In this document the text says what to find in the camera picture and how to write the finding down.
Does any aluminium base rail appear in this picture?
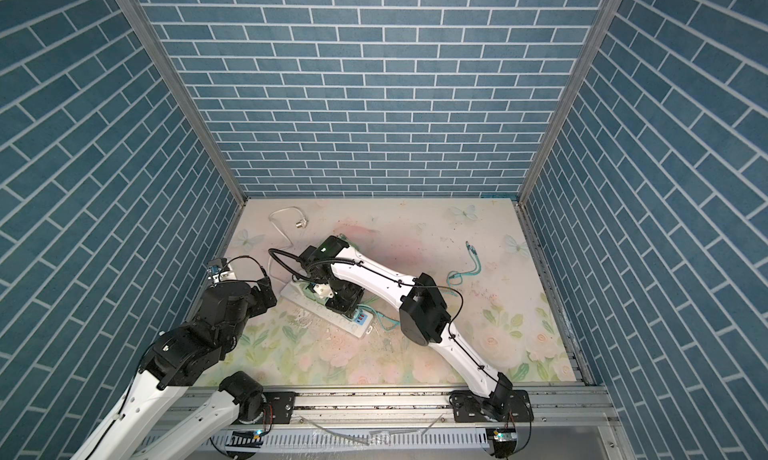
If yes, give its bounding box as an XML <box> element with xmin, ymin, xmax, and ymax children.
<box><xmin>107</xmin><ymin>385</ymin><xmax>631</xmax><ymax>460</ymax></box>

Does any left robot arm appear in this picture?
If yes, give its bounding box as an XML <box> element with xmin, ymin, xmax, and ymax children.
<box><xmin>74</xmin><ymin>277</ymin><xmax>277</xmax><ymax>459</ymax></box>

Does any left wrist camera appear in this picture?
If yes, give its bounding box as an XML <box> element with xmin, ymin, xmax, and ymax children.
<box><xmin>206</xmin><ymin>258</ymin><xmax>236</xmax><ymax>284</ymax></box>

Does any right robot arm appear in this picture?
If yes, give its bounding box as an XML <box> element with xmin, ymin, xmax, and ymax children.
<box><xmin>297</xmin><ymin>236</ymin><xmax>513</xmax><ymax>421</ymax></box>

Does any white multicolour power strip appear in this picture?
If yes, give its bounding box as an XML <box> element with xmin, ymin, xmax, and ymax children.
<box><xmin>280</xmin><ymin>281</ymin><xmax>374</xmax><ymax>339</ymax></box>

